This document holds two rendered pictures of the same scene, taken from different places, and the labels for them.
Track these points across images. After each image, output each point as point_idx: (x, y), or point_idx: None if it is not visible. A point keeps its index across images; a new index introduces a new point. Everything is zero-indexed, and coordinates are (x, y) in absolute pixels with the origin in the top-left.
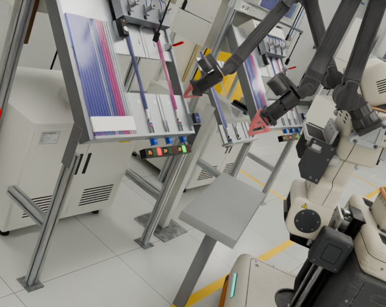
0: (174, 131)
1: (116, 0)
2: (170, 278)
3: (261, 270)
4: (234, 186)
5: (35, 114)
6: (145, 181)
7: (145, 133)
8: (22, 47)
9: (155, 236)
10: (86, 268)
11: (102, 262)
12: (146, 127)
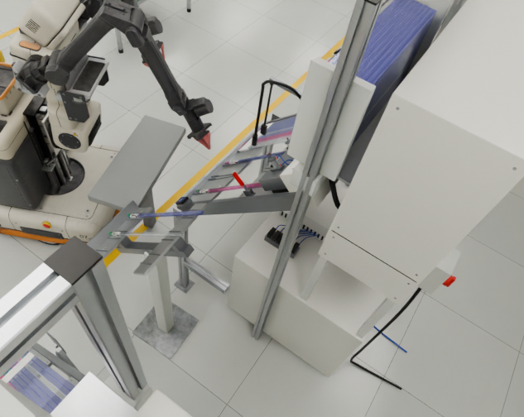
0: (203, 186)
1: None
2: None
3: (84, 206)
4: (127, 187)
5: None
6: (205, 271)
7: (230, 153)
8: None
9: (172, 302)
10: (227, 230)
11: (216, 241)
12: (232, 160)
